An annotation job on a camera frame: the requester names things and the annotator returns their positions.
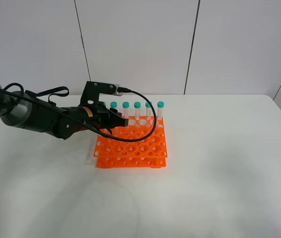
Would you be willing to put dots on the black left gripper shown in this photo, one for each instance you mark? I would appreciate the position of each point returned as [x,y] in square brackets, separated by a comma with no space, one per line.
[101,118]

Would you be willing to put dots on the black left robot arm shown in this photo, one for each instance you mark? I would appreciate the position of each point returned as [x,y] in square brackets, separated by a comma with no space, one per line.
[25,109]

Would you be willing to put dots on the row tube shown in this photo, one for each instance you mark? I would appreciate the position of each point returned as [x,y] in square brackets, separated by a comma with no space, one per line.
[148,111]
[160,107]
[126,106]
[113,107]
[137,107]

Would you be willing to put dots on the orange test tube rack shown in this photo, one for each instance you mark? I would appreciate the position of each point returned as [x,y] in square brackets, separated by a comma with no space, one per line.
[150,152]

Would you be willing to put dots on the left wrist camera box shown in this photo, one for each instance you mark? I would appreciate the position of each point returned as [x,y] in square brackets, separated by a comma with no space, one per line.
[92,91]

